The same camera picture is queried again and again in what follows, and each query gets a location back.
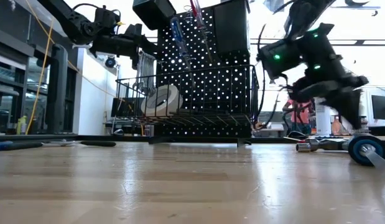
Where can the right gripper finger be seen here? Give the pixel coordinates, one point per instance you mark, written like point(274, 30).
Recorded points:
point(336, 109)
point(354, 109)

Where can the large blue clear screwdriver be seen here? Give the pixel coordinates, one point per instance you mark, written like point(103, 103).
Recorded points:
point(178, 31)

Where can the black blue grip screwdriver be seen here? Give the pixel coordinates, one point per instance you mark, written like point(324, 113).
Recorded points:
point(366, 149)

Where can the white tape roll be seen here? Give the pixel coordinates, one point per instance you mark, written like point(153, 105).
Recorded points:
point(161, 102)

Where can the red clear screwdriver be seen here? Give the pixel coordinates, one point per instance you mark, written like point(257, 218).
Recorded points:
point(196, 12)

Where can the black pegboard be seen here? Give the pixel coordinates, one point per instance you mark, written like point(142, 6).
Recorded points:
point(211, 93)

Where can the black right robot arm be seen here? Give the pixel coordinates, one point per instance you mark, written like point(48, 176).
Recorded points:
point(304, 18)

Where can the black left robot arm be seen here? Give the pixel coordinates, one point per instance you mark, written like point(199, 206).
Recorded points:
point(80, 28)

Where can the white tower fan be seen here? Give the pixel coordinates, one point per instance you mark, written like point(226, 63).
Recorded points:
point(323, 118)

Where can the round black lamp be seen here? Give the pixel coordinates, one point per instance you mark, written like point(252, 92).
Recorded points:
point(110, 61)

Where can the black computer monitor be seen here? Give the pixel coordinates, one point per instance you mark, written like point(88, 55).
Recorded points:
point(382, 107)
point(125, 107)

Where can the wide black plastic bin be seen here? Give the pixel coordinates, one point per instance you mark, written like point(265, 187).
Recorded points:
point(153, 12)

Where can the person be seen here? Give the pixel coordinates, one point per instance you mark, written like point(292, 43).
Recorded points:
point(299, 115)

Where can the silver pegboard hook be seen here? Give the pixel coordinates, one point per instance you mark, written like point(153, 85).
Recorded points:
point(187, 12)

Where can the silver socket extension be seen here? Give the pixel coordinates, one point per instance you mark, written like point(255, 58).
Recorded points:
point(304, 147)

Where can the ceiling light bar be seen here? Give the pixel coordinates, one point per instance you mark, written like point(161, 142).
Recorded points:
point(366, 42)

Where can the tall black plastic bin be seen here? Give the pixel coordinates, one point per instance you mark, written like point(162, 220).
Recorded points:
point(231, 28)

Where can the dark storage shelf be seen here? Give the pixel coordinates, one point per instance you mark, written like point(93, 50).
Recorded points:
point(8, 77)

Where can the yellow green bottle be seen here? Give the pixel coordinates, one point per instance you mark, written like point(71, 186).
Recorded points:
point(21, 124)

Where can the small blue screwdriver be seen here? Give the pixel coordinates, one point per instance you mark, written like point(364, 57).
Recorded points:
point(1, 145)

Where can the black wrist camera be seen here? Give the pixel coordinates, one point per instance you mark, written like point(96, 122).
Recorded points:
point(106, 17)

